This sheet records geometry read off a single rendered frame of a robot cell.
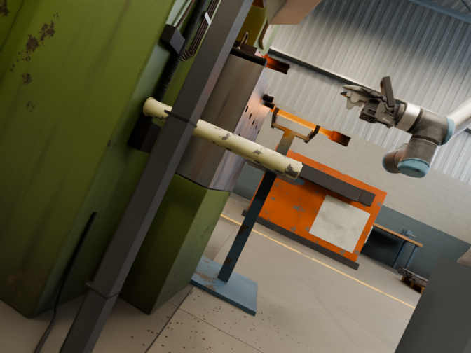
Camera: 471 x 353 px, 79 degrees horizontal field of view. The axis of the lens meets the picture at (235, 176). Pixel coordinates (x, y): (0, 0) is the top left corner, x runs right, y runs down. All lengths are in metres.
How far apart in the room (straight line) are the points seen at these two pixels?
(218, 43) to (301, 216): 4.14
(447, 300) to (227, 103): 1.11
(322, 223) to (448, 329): 3.38
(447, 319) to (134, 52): 1.39
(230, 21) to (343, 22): 9.58
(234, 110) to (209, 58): 0.44
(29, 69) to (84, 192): 0.38
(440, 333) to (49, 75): 1.56
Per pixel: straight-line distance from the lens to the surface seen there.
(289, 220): 4.57
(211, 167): 0.96
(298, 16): 0.79
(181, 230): 0.99
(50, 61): 0.96
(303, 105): 8.98
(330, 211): 4.64
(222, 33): 0.57
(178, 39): 0.84
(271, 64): 1.19
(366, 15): 10.37
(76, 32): 0.95
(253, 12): 1.59
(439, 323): 1.45
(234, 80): 1.02
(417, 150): 1.13
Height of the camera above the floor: 0.55
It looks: 1 degrees down
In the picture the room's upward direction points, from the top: 25 degrees clockwise
